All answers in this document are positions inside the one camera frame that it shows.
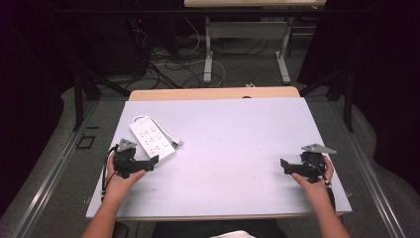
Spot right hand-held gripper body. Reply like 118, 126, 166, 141
297, 143, 338, 184

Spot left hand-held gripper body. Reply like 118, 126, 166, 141
113, 138, 147, 179

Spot person's right hand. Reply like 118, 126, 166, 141
290, 156, 335, 203

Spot person's left hand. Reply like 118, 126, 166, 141
104, 153, 148, 200

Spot white power strip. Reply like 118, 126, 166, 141
128, 115, 177, 164
132, 114, 183, 147

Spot square floor hatch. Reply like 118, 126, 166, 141
75, 134, 97, 151

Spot white table mat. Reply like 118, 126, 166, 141
85, 96, 353, 219

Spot black chair part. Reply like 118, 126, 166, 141
111, 220, 131, 238

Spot black metal stand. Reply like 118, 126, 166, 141
297, 63, 357, 134
69, 63, 132, 132

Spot person's dark lap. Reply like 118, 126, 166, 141
151, 218, 289, 238

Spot person's white clothing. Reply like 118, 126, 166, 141
208, 229, 258, 238

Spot dark computer tower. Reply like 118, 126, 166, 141
93, 14, 154, 77

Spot dark curtain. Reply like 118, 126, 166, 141
0, 0, 78, 217
296, 0, 420, 186

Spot white-legged desk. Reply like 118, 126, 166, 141
183, 0, 328, 85

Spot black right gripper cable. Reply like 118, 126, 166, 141
309, 158, 337, 211

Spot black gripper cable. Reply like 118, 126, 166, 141
100, 145, 121, 203
309, 158, 337, 211

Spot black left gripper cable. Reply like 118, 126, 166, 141
100, 145, 121, 203

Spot metal floor rail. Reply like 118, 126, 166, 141
329, 101, 408, 238
11, 99, 101, 238

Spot black floor cables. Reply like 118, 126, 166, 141
125, 19, 269, 91

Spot white floor cable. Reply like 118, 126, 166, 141
154, 16, 228, 89

